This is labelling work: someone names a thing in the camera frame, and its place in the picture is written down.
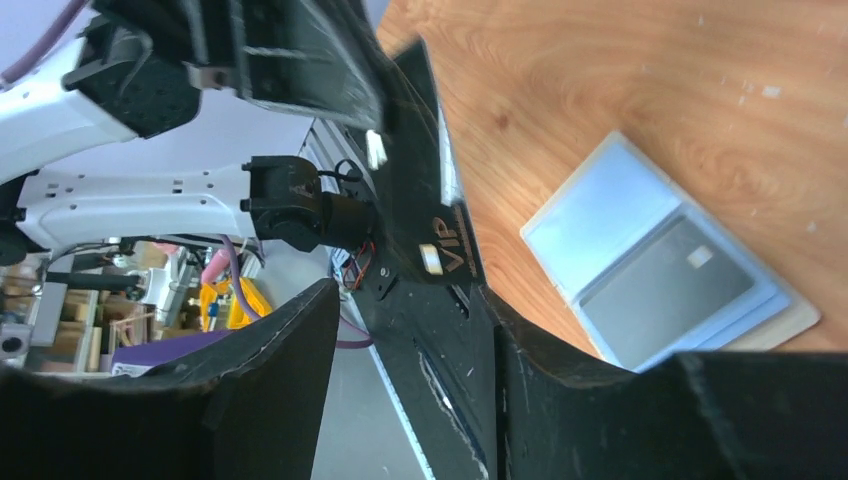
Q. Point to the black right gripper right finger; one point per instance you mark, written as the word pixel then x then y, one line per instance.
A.
pixel 564 414

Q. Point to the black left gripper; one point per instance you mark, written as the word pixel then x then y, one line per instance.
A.
pixel 145 63

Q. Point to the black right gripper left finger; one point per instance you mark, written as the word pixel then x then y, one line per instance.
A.
pixel 248 406

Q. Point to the black credit card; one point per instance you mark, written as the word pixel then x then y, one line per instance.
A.
pixel 426 220
pixel 665 288

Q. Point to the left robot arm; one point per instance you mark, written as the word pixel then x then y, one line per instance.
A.
pixel 147 195

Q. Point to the yellow plastic bracket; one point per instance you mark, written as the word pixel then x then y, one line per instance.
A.
pixel 219 305

